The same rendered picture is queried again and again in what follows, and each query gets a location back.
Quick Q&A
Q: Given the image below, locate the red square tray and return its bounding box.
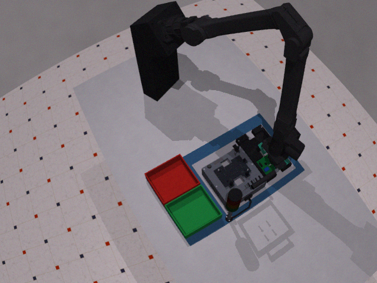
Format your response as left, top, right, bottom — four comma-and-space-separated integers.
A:
145, 154, 200, 205

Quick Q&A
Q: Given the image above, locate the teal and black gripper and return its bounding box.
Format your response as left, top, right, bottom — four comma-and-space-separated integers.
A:
258, 136, 290, 170

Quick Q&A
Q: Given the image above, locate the green bin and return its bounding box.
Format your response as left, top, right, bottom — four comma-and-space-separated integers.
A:
165, 184, 222, 239

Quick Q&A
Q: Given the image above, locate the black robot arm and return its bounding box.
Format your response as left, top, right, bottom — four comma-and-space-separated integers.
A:
157, 2, 313, 161

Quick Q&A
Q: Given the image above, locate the green circuit board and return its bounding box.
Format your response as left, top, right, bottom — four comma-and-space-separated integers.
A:
257, 154, 275, 175

